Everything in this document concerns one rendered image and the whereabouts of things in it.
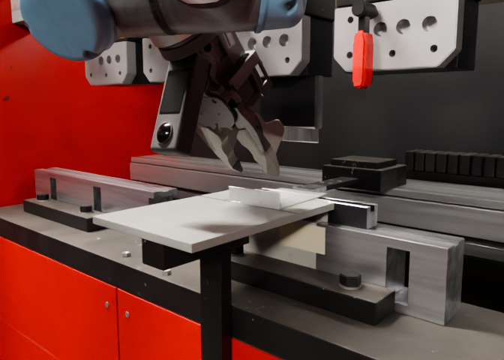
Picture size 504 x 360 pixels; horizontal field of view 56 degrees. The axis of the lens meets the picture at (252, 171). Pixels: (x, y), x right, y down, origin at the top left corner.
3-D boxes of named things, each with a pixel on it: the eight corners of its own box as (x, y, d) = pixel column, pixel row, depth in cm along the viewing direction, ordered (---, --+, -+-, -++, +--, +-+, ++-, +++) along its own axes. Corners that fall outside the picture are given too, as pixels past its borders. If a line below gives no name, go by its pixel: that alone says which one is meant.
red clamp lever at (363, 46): (348, 88, 55) (351, 1, 54) (365, 89, 58) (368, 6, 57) (362, 88, 54) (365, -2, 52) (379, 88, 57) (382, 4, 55)
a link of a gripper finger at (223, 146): (259, 148, 69) (244, 100, 62) (237, 178, 66) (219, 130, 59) (241, 143, 70) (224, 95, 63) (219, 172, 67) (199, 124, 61)
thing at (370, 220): (253, 208, 76) (253, 190, 76) (264, 205, 78) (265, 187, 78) (366, 229, 63) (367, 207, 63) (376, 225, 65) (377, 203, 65)
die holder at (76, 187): (36, 205, 124) (34, 169, 123) (58, 202, 129) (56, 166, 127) (154, 240, 92) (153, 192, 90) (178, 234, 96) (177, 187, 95)
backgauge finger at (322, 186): (271, 196, 78) (271, 166, 78) (350, 178, 98) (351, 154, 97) (334, 206, 71) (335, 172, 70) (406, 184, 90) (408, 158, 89)
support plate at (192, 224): (92, 223, 58) (91, 215, 58) (238, 193, 77) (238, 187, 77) (191, 253, 46) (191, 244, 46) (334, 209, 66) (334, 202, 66)
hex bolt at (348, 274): (334, 286, 60) (335, 274, 60) (346, 280, 63) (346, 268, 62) (354, 291, 59) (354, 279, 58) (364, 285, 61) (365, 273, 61)
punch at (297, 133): (260, 139, 74) (260, 78, 73) (268, 139, 76) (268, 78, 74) (313, 142, 68) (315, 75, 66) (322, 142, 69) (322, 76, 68)
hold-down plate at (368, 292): (200, 269, 75) (200, 251, 75) (224, 261, 79) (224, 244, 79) (375, 327, 56) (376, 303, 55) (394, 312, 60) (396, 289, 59)
